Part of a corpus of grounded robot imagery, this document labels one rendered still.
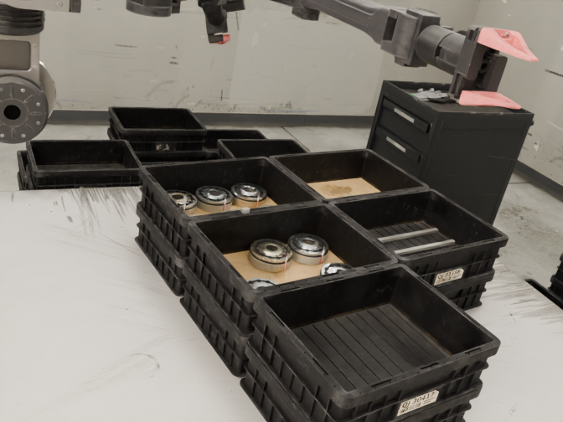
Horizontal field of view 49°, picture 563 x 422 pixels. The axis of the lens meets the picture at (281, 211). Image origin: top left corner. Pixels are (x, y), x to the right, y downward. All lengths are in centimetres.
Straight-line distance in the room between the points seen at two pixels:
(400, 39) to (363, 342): 62
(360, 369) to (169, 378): 39
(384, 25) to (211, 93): 365
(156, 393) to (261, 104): 375
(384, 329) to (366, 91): 404
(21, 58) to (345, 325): 87
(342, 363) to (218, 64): 358
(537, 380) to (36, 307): 118
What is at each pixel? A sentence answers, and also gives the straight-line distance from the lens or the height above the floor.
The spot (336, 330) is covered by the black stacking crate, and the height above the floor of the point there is 83.
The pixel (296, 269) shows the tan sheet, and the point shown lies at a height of 83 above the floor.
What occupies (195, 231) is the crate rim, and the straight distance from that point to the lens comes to 139.
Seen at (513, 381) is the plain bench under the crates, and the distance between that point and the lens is 162.
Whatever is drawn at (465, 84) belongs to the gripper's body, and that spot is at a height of 142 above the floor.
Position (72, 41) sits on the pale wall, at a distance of 434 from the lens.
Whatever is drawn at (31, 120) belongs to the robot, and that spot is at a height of 112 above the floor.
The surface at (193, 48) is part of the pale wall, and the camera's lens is 453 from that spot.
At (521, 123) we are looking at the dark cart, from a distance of 324.
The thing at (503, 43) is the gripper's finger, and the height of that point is 150.
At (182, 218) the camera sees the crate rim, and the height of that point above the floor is 93.
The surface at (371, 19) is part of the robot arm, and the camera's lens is 111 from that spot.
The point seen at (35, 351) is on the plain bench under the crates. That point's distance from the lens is 141.
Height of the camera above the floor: 161
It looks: 26 degrees down
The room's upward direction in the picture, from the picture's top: 11 degrees clockwise
